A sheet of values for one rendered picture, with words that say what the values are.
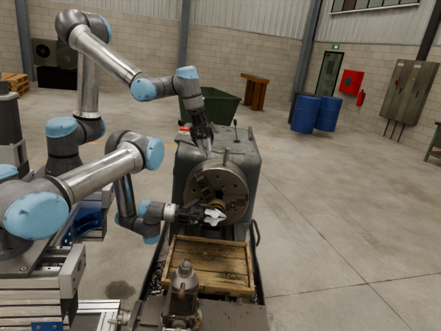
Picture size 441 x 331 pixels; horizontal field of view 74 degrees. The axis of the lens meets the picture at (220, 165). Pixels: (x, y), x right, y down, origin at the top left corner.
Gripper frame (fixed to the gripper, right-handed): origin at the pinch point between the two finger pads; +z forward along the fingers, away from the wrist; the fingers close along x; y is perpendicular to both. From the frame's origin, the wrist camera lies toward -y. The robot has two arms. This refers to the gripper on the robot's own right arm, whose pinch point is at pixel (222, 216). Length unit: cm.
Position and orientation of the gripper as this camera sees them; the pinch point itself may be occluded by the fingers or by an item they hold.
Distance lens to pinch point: 126.1
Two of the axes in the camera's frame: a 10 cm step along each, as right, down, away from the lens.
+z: 9.9, 1.3, 0.1
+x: 1.2, -9.2, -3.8
